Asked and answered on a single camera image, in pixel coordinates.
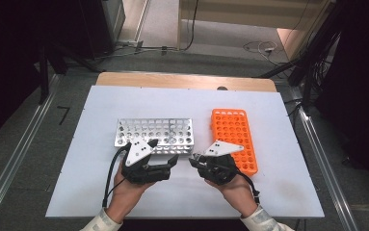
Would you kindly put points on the person's right hand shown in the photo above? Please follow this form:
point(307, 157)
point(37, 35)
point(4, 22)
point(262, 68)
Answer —
point(240, 195)

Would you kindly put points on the black metal stand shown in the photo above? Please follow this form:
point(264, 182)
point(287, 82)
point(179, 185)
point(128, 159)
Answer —
point(44, 73)

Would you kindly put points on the wooden table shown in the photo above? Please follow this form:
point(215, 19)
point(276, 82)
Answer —
point(172, 80)

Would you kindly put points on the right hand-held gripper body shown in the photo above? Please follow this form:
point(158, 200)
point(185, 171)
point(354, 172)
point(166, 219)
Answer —
point(219, 166)

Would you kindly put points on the light wooden cabinet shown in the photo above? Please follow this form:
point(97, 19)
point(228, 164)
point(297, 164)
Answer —
point(236, 12)

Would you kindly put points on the orange plastic test tube rack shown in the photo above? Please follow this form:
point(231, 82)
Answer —
point(252, 168)

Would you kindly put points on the aluminium floor rail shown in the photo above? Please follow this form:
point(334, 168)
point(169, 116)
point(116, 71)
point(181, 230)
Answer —
point(21, 141)
point(320, 160)

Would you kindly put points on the grey metal cabinet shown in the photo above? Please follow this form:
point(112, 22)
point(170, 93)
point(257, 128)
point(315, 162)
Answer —
point(114, 19)

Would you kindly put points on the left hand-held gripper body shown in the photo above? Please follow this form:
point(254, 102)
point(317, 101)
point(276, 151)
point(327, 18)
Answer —
point(137, 154)

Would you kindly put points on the person's left hand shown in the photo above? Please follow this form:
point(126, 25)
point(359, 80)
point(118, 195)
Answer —
point(124, 195)

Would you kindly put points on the dark curtain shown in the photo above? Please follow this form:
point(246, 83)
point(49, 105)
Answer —
point(8, 48)
point(362, 80)

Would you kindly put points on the silver metal test tube rack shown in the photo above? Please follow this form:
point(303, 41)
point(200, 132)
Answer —
point(179, 149)

